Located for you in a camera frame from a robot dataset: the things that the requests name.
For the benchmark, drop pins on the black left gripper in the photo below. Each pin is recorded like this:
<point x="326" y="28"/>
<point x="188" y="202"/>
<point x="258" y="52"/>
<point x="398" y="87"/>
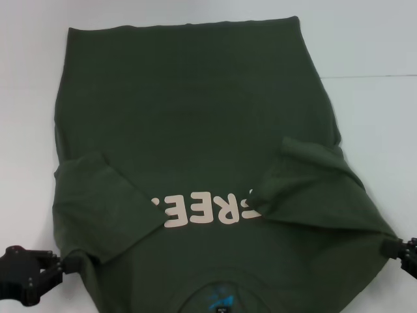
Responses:
<point x="16" y="274"/>

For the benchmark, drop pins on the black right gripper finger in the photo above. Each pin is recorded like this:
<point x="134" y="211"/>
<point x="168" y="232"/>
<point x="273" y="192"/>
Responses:
<point x="410" y="267"/>
<point x="391" y="249"/>

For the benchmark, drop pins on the dark green printed t-shirt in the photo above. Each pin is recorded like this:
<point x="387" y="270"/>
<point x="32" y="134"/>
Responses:
<point x="195" y="114"/>

